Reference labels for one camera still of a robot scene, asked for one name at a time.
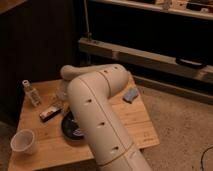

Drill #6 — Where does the wooden folding table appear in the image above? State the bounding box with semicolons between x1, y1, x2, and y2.
8;75;159;171

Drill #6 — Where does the upper wooden shelf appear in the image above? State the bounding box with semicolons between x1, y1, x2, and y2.
90;0;213;21

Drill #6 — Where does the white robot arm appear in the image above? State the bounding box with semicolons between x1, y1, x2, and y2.
59;64;152;171

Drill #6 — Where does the black cable on floor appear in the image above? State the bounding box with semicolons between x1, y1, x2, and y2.
199;145;213;171

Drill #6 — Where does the small clear bottle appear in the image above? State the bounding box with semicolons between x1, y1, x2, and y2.
22;80;41;107

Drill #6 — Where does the black frying pan orange handle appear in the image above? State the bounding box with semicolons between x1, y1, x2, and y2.
61;111;84;140

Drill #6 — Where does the black and white eraser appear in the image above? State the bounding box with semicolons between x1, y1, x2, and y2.
39;106;62;122

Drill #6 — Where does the long metal rail shelf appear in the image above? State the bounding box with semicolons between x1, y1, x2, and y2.
78;37;213;84

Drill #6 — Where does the black handle on rail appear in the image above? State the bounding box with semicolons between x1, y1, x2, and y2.
175;58;207;69

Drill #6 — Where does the white paper cup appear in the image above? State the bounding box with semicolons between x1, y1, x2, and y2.
10;129;37;154

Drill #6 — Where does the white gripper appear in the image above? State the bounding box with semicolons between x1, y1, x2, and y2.
55;80;69;103

